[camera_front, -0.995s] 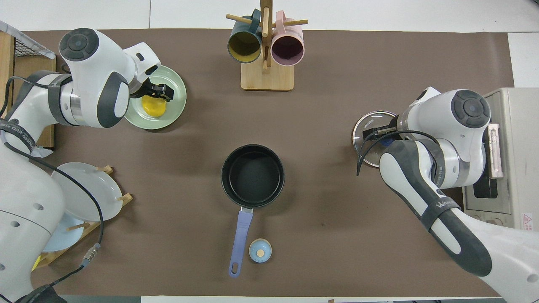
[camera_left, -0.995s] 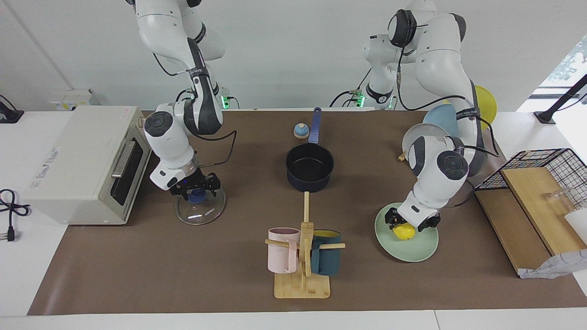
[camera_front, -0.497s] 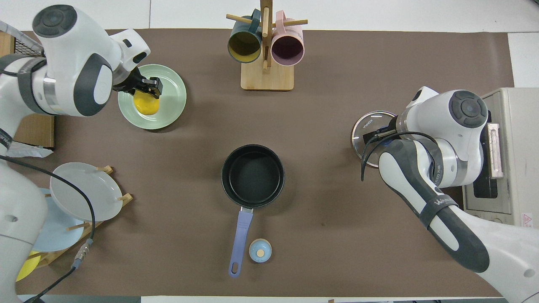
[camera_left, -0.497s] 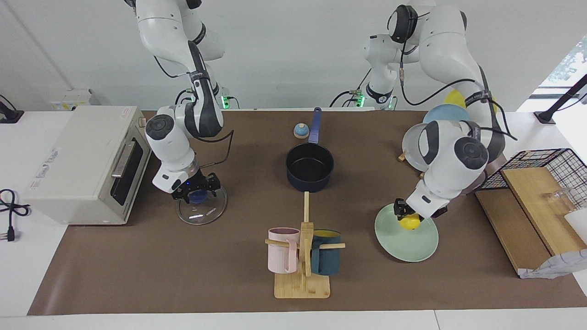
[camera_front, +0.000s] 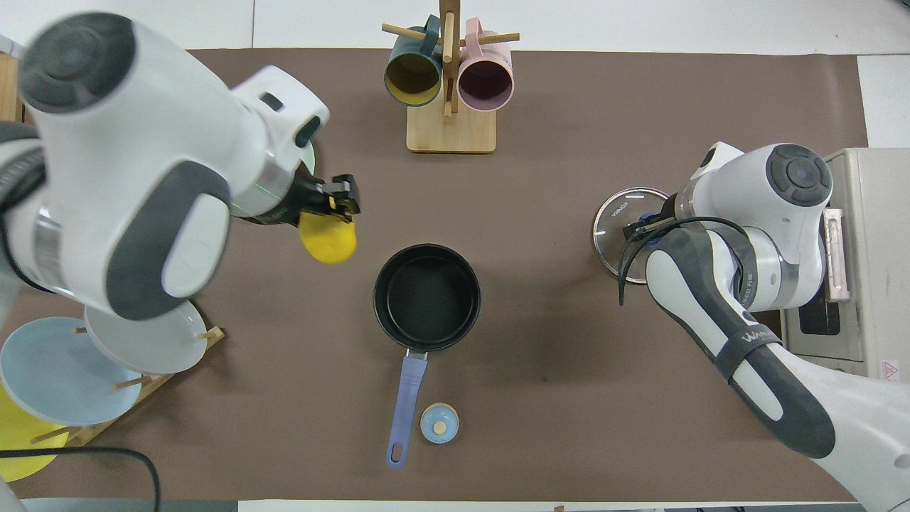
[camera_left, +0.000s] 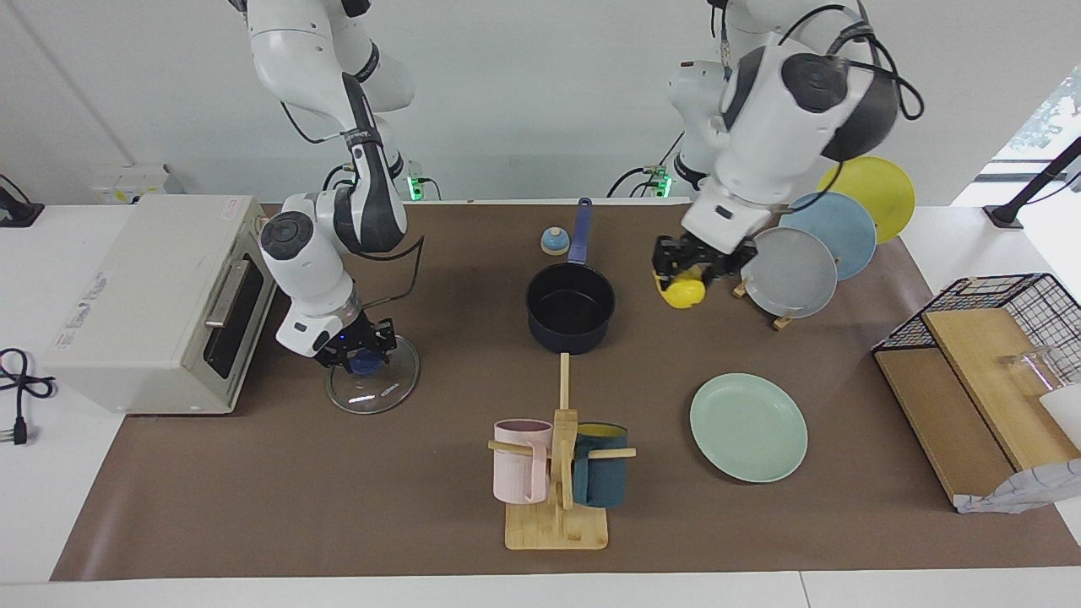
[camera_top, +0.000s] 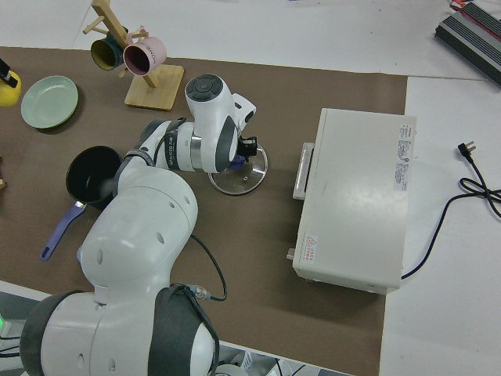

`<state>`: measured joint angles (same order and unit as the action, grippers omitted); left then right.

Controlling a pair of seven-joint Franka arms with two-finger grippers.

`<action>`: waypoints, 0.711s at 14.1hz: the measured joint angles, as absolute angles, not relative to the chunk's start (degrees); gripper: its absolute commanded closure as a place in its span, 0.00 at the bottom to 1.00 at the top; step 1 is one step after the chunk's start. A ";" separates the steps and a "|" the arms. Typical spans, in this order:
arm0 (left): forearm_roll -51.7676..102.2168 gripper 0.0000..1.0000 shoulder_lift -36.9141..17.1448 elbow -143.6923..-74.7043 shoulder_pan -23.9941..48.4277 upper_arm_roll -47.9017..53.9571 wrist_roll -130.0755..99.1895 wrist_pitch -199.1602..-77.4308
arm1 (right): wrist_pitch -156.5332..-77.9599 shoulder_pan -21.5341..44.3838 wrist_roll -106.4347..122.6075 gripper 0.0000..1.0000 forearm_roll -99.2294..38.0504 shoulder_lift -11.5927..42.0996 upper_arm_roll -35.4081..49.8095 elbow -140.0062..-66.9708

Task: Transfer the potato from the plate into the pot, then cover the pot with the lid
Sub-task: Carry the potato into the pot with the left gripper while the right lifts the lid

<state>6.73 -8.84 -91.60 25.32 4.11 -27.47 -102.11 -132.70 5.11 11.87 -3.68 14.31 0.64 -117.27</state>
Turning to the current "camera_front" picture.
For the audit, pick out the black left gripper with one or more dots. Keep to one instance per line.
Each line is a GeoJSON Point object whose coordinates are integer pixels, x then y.
{"type": "Point", "coordinates": [302, 203]}

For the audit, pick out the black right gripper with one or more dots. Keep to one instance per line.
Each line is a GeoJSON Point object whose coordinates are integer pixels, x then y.
{"type": "Point", "coordinates": [672, 208]}

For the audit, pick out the glass lid blue knob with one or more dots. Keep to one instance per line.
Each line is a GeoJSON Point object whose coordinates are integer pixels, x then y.
{"type": "Point", "coordinates": [611, 242]}

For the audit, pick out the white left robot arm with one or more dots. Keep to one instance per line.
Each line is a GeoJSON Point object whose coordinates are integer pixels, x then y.
{"type": "Point", "coordinates": [142, 163]}

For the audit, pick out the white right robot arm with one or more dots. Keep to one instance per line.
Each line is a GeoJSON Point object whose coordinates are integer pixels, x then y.
{"type": "Point", "coordinates": [782, 235]}

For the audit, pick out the light green plate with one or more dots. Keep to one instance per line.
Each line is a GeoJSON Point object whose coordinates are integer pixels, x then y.
{"type": "Point", "coordinates": [311, 158]}

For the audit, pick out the grey plate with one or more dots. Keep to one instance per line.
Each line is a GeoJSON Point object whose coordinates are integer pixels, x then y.
{"type": "Point", "coordinates": [153, 345]}

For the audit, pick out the light blue plate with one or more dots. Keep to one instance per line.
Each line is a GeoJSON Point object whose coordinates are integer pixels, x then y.
{"type": "Point", "coordinates": [57, 373]}

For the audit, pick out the wooden plate rack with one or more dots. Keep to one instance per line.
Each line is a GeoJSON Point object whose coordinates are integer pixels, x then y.
{"type": "Point", "coordinates": [92, 432]}

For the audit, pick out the yellow plate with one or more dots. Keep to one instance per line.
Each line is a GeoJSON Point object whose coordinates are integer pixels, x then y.
{"type": "Point", "coordinates": [18, 434]}

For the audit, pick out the wooden mug tree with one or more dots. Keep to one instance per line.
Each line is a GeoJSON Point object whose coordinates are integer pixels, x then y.
{"type": "Point", "coordinates": [451, 131]}

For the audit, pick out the dark teal mug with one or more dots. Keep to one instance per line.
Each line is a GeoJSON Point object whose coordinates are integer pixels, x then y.
{"type": "Point", "coordinates": [414, 78]}

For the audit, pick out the pink mug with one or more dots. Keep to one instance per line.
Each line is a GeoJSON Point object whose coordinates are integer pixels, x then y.
{"type": "Point", "coordinates": [486, 82]}

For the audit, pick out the beige toaster oven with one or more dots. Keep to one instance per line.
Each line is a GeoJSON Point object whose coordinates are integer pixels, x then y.
{"type": "Point", "coordinates": [881, 213]}

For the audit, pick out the brown table mat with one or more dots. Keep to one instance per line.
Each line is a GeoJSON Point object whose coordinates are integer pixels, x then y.
{"type": "Point", "coordinates": [569, 398]}

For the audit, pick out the white marbled sheet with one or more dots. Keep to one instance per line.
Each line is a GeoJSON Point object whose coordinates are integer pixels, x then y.
{"type": "Point", "coordinates": [8, 44]}

